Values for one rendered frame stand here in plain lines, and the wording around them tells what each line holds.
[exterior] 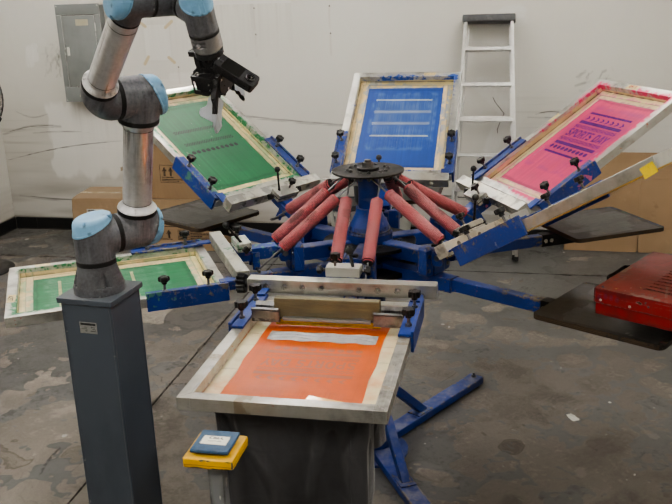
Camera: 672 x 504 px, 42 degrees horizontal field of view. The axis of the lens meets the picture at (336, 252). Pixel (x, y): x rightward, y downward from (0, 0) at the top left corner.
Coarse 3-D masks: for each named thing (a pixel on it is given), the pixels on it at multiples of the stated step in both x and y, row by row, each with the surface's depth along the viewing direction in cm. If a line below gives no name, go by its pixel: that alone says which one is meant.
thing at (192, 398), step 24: (240, 336) 279; (216, 360) 258; (192, 384) 244; (384, 384) 240; (192, 408) 237; (216, 408) 235; (240, 408) 233; (264, 408) 232; (288, 408) 230; (312, 408) 229; (336, 408) 227; (360, 408) 227; (384, 408) 226
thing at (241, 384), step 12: (276, 324) 293; (288, 324) 292; (264, 336) 283; (252, 348) 274; (264, 348) 274; (252, 360) 266; (240, 372) 258; (252, 372) 258; (228, 384) 251; (240, 384) 250; (252, 384) 250; (264, 384) 250; (276, 384) 250; (288, 384) 249; (264, 396) 243; (276, 396) 243; (288, 396) 242
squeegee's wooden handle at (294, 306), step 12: (276, 300) 288; (288, 300) 287; (300, 300) 286; (312, 300) 285; (324, 300) 284; (336, 300) 284; (348, 300) 283; (360, 300) 282; (372, 300) 282; (288, 312) 288; (300, 312) 287; (312, 312) 286; (324, 312) 285; (336, 312) 284; (348, 312) 284; (360, 312) 283; (372, 312) 282
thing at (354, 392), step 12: (384, 336) 280; (336, 348) 272; (348, 348) 272; (360, 348) 272; (372, 348) 271; (360, 360) 263; (372, 360) 263; (360, 372) 255; (372, 372) 255; (300, 384) 249; (312, 384) 249; (324, 384) 249; (336, 384) 248; (360, 384) 248; (300, 396) 242; (324, 396) 242; (336, 396) 241; (348, 396) 241; (360, 396) 241
